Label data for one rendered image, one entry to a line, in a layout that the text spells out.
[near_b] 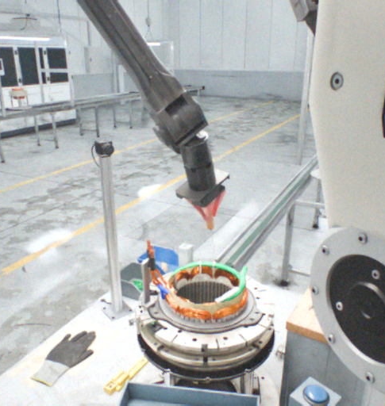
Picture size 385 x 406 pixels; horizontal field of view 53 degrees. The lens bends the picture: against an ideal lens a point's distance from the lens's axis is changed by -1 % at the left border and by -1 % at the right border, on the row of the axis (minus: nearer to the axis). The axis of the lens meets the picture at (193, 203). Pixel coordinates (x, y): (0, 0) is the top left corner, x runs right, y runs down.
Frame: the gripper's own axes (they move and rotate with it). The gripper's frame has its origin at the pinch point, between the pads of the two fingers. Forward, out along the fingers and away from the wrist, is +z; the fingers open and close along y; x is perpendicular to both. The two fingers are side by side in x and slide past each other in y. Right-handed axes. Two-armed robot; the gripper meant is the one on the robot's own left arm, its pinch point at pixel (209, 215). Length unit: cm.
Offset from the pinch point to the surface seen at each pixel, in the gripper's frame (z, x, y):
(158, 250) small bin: 65, -60, -20
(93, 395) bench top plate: 45, -19, 38
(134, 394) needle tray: 16.1, 6.6, 34.1
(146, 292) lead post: 13.1, -7.0, 17.3
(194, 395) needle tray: 16.2, 15.8, 27.1
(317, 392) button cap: 21.4, 32.0, 11.4
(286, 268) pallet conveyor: 177, -61, -119
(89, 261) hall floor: 174, -201, -35
